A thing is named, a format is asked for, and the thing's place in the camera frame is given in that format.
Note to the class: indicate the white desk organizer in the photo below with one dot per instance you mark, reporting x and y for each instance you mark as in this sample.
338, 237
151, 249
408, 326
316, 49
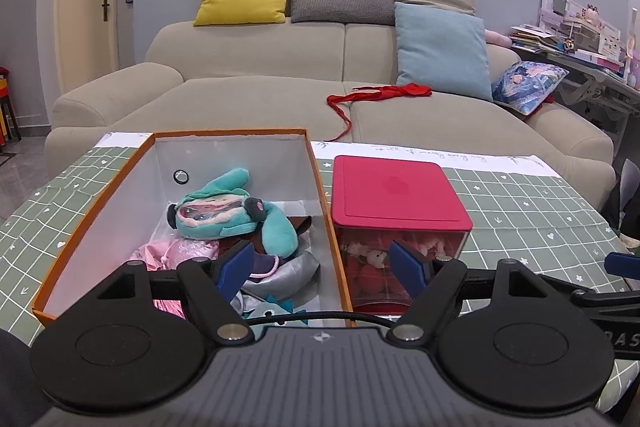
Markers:
580, 32

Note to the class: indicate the stack of books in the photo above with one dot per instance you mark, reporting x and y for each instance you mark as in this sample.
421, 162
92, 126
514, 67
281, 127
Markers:
535, 38

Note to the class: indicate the red ribbon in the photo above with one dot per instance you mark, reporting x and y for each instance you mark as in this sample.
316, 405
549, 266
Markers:
415, 90

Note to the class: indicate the green checked tablecloth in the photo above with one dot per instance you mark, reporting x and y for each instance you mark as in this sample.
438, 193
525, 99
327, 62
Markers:
525, 207

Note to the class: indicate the beige sofa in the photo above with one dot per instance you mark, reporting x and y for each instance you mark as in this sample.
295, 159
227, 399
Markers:
250, 107

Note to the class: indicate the silver cloth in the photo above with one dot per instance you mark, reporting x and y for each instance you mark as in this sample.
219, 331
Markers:
295, 272

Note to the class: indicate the pink tassel pom-pom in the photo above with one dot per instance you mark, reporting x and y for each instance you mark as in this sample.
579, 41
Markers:
167, 307

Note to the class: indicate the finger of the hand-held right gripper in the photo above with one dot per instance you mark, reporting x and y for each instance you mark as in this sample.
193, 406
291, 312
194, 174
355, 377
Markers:
622, 263
610, 298

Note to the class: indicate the grey cushion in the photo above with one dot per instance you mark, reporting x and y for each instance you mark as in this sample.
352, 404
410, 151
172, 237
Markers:
340, 4

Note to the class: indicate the brown leather piece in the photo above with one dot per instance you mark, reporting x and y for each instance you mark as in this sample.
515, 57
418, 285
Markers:
300, 226

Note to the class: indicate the printed blue cushion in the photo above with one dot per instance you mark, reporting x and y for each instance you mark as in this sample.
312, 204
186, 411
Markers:
530, 84

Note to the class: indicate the clear storage box red lid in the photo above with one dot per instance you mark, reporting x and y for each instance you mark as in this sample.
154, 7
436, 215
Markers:
395, 192

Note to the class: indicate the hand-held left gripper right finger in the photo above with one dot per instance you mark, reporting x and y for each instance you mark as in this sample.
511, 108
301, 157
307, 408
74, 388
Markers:
407, 269

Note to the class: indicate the pink cloth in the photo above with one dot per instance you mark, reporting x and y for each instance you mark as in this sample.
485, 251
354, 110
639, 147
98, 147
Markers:
175, 252

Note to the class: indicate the teal plush doll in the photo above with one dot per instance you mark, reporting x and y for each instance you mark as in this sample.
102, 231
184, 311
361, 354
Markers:
275, 227

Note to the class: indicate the light blue cushion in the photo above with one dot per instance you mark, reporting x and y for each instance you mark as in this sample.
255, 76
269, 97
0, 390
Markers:
440, 47

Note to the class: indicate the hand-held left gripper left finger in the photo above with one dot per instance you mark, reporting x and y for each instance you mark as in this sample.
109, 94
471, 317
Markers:
235, 269

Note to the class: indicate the blue-grey plush toy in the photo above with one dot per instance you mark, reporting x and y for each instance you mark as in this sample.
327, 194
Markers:
272, 304

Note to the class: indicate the stacked red stools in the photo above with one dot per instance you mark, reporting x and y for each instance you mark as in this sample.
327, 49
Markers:
4, 74

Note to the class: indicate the orange cardboard box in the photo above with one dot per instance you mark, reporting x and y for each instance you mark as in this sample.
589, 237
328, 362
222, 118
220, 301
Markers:
115, 207

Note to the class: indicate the white desk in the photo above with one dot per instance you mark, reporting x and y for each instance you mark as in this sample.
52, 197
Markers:
595, 72

